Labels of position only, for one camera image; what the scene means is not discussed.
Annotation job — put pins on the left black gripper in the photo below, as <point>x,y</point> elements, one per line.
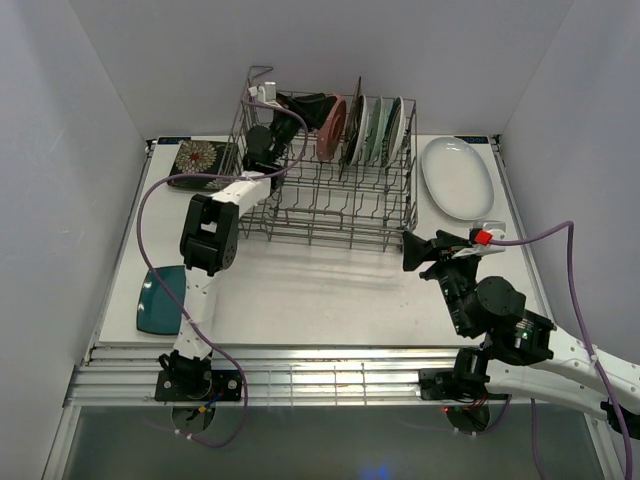
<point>313,108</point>

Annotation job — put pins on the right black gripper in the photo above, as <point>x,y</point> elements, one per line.
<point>416,251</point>

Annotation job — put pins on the pink dotted scalloped plate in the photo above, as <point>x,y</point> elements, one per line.
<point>329,135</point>

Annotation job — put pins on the cream floral square plate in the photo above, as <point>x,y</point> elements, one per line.
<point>351,129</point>

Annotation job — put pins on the green floral plate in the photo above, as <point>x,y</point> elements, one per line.
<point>376,131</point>

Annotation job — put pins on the green red rimmed white plate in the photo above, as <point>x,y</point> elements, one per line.
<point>394,130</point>

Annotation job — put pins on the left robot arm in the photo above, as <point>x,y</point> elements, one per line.
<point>208,246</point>

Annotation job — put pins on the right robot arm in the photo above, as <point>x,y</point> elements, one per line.
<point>521,353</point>

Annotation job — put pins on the white oval plate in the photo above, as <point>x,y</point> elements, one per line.
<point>457,178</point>

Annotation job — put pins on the black floral square plate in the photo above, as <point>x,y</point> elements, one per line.
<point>204,157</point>

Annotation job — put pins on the dark teal plate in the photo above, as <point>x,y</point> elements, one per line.
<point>157,313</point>

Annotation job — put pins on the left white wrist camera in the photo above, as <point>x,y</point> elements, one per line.
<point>264,94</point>

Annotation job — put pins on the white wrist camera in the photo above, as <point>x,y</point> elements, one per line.
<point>480,239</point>
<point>264,94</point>

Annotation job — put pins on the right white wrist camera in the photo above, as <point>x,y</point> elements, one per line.
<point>480,239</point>

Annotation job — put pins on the grey wire dish rack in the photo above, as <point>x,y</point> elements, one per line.
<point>369,208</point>

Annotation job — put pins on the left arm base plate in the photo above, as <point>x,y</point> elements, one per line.
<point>225,385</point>

